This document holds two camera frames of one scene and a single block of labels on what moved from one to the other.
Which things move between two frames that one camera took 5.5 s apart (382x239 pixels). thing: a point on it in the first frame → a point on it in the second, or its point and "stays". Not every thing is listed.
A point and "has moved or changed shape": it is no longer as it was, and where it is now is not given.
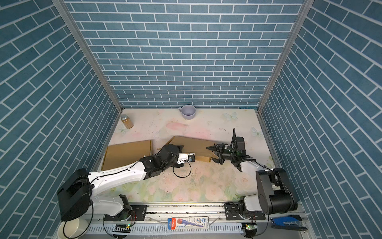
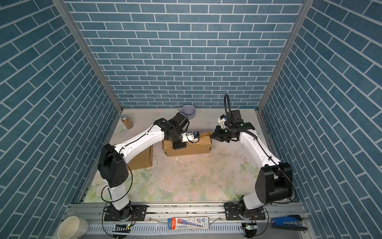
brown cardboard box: (198, 147) has moved or changed shape
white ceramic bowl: (73, 229) stays
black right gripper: (216, 148) → (217, 134)
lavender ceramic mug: (188, 111) stays
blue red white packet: (188, 222) stays
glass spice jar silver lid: (127, 121) stays
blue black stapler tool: (293, 222) stays
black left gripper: (178, 148) → (179, 146)
